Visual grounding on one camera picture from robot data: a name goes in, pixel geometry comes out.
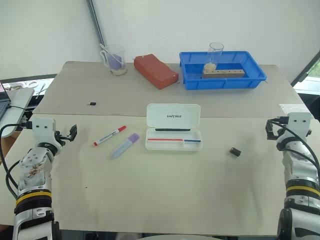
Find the tall clear glass cylinder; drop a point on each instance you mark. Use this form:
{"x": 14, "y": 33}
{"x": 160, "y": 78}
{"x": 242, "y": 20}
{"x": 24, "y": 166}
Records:
{"x": 214, "y": 56}

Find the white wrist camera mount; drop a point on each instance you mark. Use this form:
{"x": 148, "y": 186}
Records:
{"x": 298, "y": 123}
{"x": 43, "y": 130}

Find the beige cardboard sheet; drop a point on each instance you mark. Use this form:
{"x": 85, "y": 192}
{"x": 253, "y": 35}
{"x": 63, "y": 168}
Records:
{"x": 120, "y": 100}
{"x": 162, "y": 190}

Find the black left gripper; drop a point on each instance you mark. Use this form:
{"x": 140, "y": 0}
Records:
{"x": 61, "y": 137}

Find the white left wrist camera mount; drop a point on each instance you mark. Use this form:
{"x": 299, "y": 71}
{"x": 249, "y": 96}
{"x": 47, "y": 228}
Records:
{"x": 43, "y": 130}

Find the purple capped highlighter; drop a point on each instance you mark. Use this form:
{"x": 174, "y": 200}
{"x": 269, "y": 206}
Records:
{"x": 123, "y": 146}

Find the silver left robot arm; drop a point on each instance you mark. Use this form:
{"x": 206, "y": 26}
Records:
{"x": 35, "y": 172}

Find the wooden block with holes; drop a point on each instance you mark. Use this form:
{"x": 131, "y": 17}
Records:
{"x": 225, "y": 74}

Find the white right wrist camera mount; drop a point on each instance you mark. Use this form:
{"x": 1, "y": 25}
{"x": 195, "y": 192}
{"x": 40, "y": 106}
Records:
{"x": 298, "y": 123}

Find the glass measuring cup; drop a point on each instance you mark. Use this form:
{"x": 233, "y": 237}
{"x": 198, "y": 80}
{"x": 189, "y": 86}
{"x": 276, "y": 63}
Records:
{"x": 116, "y": 60}

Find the small black clip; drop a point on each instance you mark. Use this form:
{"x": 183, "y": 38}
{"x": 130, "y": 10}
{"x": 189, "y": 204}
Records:
{"x": 93, "y": 103}

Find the open laptop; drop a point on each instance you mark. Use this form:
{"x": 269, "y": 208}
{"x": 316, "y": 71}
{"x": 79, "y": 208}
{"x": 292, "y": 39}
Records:
{"x": 3, "y": 102}

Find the blue plastic bin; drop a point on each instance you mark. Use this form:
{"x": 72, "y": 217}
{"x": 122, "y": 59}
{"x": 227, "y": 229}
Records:
{"x": 222, "y": 82}

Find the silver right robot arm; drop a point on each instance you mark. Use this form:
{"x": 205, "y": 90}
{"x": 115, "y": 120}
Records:
{"x": 298, "y": 160}

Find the red capped whiteboard marker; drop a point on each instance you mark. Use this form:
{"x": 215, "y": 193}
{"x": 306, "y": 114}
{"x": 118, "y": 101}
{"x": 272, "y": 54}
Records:
{"x": 108, "y": 136}

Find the black chair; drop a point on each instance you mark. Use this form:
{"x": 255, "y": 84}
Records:
{"x": 311, "y": 105}

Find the red pen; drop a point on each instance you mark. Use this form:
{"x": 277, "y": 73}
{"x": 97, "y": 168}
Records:
{"x": 165, "y": 139}

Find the grey metal pole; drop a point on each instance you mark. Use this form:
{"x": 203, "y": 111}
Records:
{"x": 96, "y": 22}

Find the blue pen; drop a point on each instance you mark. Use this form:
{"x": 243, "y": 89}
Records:
{"x": 192, "y": 141}

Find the white pencil case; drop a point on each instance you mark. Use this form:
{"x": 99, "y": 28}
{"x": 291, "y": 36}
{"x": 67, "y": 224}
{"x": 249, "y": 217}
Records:
{"x": 173, "y": 127}

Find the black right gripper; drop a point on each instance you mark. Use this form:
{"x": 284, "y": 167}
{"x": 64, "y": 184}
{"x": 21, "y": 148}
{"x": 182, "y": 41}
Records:
{"x": 280, "y": 130}

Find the red brick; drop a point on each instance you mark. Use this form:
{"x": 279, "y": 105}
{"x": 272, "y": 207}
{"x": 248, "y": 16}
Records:
{"x": 155, "y": 70}

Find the small dark brown block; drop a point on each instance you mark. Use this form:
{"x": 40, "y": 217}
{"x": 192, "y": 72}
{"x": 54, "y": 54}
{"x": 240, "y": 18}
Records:
{"x": 235, "y": 152}

